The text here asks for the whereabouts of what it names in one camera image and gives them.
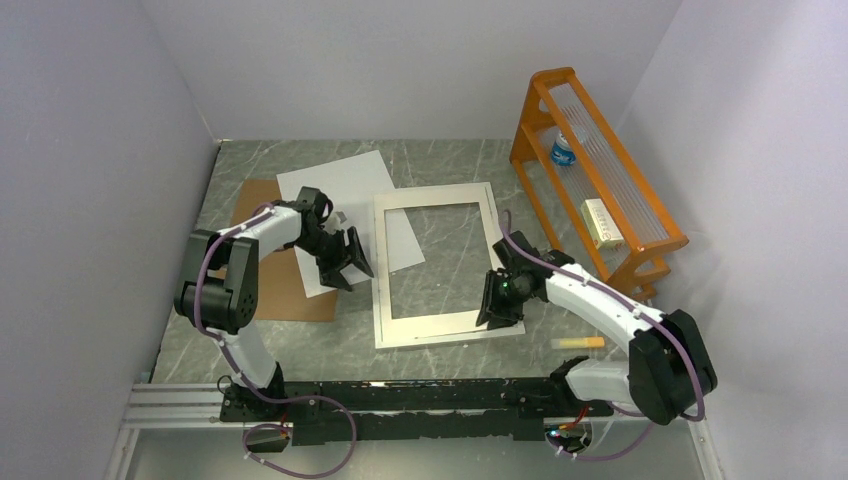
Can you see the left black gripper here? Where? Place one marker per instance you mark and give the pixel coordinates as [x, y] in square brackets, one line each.
[330, 274]

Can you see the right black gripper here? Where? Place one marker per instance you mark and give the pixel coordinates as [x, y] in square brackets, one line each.
[493, 304]

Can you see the clear glass pane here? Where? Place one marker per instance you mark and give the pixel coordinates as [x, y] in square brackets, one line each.
[456, 259]

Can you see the brown backing board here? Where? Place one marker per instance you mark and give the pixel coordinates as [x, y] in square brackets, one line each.
[281, 291]

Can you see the silver picture frame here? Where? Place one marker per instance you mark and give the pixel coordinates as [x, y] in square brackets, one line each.
[381, 278]

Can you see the white photo sheet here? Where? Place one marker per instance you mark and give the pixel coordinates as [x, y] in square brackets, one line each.
[351, 184]

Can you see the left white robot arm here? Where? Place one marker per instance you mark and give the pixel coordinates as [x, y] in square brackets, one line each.
[219, 281]

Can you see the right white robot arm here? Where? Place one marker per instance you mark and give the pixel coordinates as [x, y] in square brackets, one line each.
[667, 372]

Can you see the yellow stick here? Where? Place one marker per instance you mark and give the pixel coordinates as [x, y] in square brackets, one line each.
[591, 342]

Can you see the cream yellow box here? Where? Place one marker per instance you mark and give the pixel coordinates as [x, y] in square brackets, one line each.
[600, 225]

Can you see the orange wooden shelf rack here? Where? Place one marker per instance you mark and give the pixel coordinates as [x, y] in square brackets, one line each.
[557, 101]

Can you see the blue white can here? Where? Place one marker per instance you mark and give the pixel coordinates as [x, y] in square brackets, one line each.
[561, 152]

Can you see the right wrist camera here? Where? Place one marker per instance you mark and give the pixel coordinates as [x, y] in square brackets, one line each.
[515, 251]

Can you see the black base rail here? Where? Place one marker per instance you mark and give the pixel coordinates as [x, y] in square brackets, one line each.
[320, 412]

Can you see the aluminium extrusion rail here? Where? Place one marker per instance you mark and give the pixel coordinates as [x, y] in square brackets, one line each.
[186, 406]

